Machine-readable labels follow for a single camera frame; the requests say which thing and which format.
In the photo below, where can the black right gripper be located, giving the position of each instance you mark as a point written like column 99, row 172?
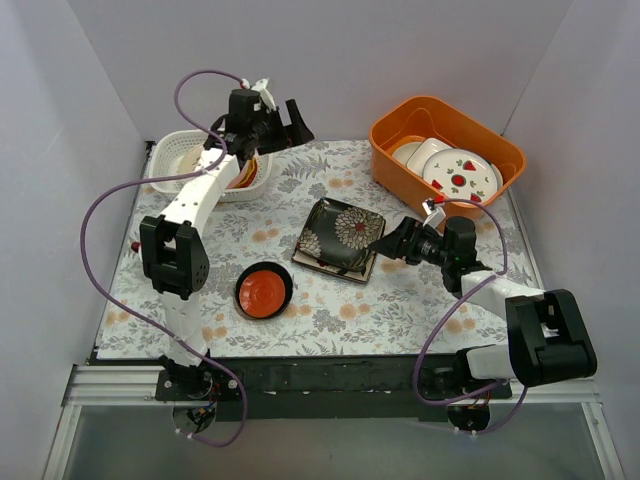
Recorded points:
column 404, row 240

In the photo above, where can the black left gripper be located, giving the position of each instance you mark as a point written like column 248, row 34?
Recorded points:
column 281, row 131

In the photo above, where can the dark square patterned plate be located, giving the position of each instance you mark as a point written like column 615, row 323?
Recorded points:
column 339, row 234

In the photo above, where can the yellow polka dot plate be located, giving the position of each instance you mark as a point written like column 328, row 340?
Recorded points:
column 246, row 176

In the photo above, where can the cream square flower plate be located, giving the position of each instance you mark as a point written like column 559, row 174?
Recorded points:
column 360, row 276

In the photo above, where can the pink and cream plate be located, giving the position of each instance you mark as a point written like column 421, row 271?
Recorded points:
column 190, row 161

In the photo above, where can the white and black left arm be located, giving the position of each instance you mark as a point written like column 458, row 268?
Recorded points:
column 172, row 252

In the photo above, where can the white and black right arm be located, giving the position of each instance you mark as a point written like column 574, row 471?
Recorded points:
column 547, row 340

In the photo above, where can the white round plate in bin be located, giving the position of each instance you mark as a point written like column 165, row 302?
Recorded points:
column 403, row 153

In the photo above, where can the orange plastic bin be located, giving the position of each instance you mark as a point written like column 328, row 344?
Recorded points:
column 422, row 117

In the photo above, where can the white square dish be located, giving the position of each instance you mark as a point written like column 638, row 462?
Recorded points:
column 419, row 157

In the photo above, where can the white plate with strawberries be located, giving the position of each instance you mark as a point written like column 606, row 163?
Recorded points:
column 459, row 173

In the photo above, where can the white perforated plastic basket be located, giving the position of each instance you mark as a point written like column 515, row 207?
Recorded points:
column 169, row 149

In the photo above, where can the black bowl with red interior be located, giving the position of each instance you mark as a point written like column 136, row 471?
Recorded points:
column 263, row 290

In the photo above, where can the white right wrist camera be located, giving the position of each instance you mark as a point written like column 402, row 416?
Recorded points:
column 435, row 213

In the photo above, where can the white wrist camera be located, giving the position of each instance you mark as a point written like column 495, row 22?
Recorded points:
column 435, row 213
column 261, row 86

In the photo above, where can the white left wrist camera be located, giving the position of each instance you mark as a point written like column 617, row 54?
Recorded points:
column 261, row 86

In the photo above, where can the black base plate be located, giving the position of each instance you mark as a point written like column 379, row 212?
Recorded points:
column 320, row 387

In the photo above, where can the aluminium frame rail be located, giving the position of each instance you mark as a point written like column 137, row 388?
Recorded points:
column 111, row 385

